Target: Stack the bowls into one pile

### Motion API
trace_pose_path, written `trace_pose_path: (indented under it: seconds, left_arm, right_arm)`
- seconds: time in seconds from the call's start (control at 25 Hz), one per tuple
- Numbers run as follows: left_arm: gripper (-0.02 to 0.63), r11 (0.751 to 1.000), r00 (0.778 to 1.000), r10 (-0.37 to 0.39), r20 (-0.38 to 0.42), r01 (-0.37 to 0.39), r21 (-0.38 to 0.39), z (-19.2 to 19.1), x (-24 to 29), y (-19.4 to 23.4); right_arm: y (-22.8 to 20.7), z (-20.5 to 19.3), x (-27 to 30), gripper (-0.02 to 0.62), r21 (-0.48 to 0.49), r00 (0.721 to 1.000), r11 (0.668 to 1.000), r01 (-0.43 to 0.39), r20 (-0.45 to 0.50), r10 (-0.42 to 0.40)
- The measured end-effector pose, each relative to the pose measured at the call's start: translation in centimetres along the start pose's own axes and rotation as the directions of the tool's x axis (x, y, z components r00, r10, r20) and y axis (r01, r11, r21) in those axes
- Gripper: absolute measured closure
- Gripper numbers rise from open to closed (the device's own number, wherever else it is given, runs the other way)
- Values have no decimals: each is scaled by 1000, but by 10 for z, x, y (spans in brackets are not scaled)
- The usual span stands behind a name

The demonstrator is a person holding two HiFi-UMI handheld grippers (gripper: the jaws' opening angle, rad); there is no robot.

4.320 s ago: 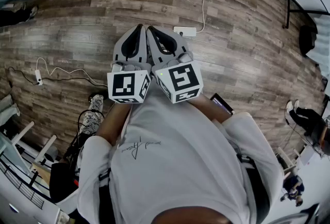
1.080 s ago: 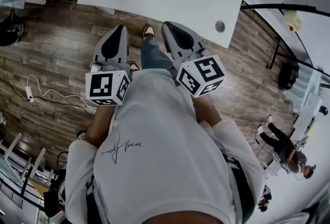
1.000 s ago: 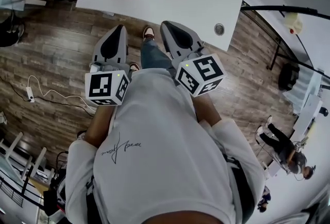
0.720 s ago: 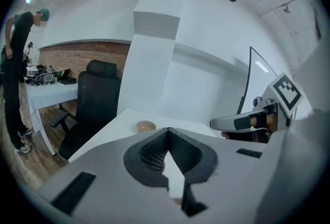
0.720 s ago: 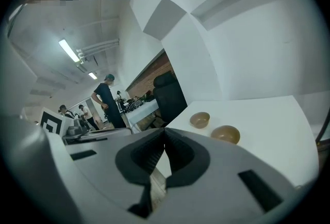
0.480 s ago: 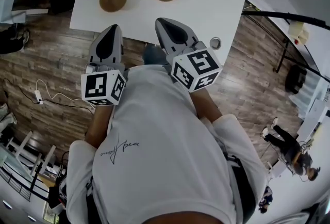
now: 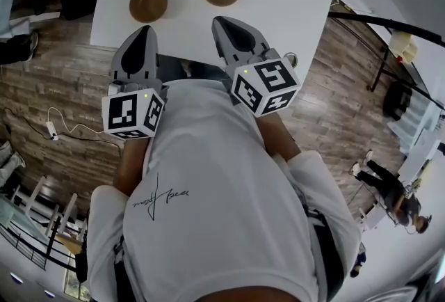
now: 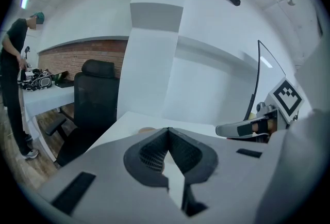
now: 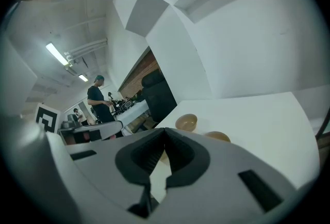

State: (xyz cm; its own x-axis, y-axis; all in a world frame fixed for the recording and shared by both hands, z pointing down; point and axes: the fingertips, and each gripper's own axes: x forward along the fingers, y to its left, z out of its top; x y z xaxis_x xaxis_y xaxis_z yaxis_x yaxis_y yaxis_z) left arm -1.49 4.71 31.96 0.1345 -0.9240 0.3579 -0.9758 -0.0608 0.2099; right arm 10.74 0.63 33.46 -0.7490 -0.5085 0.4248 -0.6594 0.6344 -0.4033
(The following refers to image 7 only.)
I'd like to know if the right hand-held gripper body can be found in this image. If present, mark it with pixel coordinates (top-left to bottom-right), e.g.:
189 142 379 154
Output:
225 49 302 118

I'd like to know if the person's white shirt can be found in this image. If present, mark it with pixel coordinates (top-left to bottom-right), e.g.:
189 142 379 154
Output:
86 79 362 302

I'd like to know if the person's left forearm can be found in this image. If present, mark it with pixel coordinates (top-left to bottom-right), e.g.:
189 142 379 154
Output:
113 135 156 197

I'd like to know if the black harness strap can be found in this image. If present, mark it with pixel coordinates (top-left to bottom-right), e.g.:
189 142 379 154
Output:
113 234 133 302
304 208 345 300

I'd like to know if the beige container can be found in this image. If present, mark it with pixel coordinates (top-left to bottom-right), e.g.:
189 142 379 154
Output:
389 31 418 63

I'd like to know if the round cable grommet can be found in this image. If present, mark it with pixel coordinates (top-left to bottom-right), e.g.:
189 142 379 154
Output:
283 51 299 68

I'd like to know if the white power adapter with cable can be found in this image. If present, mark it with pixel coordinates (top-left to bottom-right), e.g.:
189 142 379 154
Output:
44 106 106 141

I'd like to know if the black floor bin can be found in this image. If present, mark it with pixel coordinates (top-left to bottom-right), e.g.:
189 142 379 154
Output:
383 80 414 122

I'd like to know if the white rack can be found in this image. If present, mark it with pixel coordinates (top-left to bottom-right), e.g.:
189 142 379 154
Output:
10 173 90 260

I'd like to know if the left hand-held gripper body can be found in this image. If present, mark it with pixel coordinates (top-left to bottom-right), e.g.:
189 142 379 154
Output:
102 77 170 141

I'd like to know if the white work table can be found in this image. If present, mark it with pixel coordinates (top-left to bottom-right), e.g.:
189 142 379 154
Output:
398 138 445 190

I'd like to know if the person's right forearm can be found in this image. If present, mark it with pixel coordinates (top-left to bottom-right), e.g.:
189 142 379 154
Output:
255 114 302 164

